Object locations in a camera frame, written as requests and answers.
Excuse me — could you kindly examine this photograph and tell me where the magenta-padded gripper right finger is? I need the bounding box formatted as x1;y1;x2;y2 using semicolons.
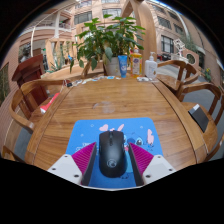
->
128;142;177;187

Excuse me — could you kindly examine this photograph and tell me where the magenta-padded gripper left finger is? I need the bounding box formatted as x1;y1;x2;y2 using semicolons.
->
47;141;98;187

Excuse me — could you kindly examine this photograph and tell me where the black computer mouse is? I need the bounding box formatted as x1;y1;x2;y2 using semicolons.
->
98;129;128;179

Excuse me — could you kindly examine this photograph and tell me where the blue cartoon-print mouse pad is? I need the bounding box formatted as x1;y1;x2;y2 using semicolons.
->
65;117;164;189

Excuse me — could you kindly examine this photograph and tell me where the wooden armchair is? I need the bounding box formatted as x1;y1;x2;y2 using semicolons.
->
176;82;224;163
8;78;73;134
1;144;26;163
156;59;198;96
81;59;108;79

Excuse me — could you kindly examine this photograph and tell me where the black notebook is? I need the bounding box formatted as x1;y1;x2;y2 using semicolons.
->
188;103;210;133

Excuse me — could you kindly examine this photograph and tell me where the red and white package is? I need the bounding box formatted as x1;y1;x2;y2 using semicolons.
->
39;92;61;114

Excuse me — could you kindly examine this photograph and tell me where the clear tray with white items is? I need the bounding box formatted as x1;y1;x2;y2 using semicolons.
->
136;76;151;83

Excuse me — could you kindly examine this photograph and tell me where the white pump dispenser bottle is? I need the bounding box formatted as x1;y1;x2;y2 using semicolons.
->
144;51;158;80

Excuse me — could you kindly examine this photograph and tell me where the yellow dish soap bottle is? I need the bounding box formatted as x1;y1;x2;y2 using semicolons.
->
130;46;143;78

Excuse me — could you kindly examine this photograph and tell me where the yellow flowering plant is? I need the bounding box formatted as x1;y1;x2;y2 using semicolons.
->
203;68;213;83

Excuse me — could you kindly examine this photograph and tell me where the blue squeeze tube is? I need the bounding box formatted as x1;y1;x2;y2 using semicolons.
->
117;54;129;79

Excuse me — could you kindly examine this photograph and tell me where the dark bust statue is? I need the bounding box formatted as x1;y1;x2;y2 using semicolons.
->
19;43;33;63

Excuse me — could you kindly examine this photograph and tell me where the white abstract sculpture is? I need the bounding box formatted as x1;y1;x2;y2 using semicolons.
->
173;38;187;58

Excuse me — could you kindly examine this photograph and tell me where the green potted plant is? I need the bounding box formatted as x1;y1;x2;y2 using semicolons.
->
69;13;147;77

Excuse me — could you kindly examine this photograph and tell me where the dark red wooden pedestal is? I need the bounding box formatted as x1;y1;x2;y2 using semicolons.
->
11;54;49;113

